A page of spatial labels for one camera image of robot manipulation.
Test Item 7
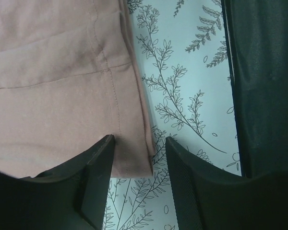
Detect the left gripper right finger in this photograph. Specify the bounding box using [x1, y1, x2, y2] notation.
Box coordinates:
[166, 137, 288, 230]

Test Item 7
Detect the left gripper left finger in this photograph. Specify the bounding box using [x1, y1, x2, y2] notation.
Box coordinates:
[0, 135, 115, 230]

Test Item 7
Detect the pink t shirt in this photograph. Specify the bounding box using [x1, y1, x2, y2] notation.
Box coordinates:
[0, 0, 155, 178]

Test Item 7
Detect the floral table mat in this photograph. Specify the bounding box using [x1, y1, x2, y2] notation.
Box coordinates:
[103, 0, 241, 230]

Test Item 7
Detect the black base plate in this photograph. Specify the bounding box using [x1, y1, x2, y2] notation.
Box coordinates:
[222, 0, 288, 178]

